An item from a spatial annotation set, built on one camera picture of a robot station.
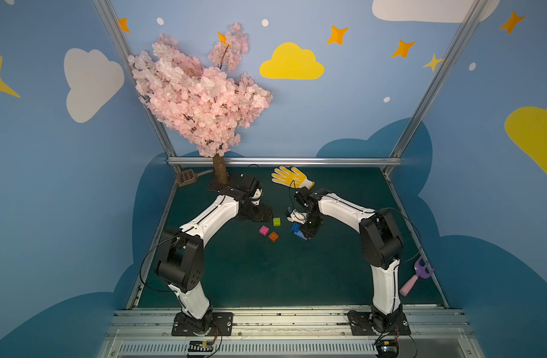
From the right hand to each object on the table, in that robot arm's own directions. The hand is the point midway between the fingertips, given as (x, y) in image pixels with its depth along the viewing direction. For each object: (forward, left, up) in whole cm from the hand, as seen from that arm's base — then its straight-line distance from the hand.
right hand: (311, 228), depth 95 cm
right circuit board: (-41, -24, -6) cm, 48 cm away
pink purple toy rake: (-14, -43, -2) cm, 45 cm away
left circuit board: (-45, +38, -5) cm, 59 cm away
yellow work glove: (+31, +9, -3) cm, 33 cm away
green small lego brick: (+4, +15, -2) cm, 16 cm away
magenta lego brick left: (-2, +21, -1) cm, 21 cm away
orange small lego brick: (-4, +16, -2) cm, 17 cm away
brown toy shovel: (+27, +63, +1) cm, 69 cm away
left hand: (0, +21, +9) cm, 23 cm away
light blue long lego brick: (-4, +5, +1) cm, 6 cm away
